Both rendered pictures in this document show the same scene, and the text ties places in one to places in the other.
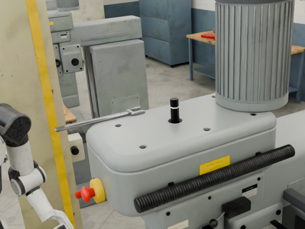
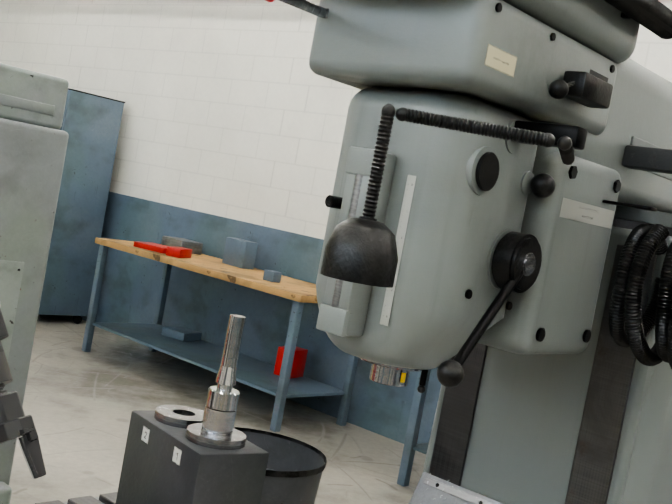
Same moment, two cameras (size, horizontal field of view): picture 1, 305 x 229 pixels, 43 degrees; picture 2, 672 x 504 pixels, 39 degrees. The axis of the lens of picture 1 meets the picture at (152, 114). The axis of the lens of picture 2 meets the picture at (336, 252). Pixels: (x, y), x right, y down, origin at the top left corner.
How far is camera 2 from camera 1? 94 cm
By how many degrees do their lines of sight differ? 30
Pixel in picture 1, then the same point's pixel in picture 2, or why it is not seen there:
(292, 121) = not seen: hidden behind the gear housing
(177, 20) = (71, 208)
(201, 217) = (532, 75)
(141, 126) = not seen: outside the picture
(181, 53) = (65, 291)
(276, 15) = not seen: outside the picture
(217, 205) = (555, 70)
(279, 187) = (623, 132)
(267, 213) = (603, 173)
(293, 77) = (336, 366)
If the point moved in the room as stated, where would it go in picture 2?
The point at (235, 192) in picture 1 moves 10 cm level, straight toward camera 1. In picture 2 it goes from (581, 66) to (619, 56)
